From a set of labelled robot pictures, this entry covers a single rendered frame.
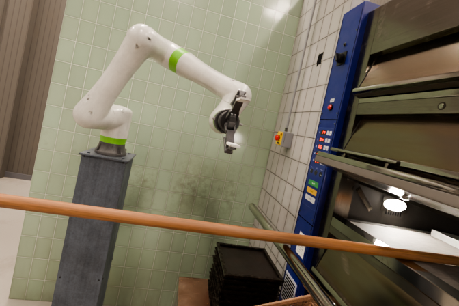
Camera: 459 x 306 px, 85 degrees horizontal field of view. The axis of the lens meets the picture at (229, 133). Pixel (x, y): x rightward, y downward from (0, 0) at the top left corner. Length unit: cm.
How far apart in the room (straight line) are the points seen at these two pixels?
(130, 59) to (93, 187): 63
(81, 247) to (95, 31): 134
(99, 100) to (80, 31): 94
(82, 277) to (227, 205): 101
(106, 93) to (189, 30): 97
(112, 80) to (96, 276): 94
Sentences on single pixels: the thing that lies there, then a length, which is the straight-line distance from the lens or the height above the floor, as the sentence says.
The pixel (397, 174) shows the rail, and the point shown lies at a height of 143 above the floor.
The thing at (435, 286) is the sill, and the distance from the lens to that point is 91.
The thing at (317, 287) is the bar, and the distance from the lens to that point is 64.
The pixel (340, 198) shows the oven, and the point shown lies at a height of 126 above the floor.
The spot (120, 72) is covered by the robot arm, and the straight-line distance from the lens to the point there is 114.
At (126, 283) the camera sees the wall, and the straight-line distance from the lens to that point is 227.
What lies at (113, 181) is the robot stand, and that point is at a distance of 133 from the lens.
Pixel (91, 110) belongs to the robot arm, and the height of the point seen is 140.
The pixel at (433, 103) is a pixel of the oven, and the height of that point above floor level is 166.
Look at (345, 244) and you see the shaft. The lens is 85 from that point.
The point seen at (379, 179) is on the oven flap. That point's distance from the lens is 82.
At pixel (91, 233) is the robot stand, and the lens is 144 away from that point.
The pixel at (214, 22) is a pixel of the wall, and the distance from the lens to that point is 199.
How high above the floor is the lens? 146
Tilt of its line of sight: 2 degrees down
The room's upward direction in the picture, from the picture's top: 12 degrees clockwise
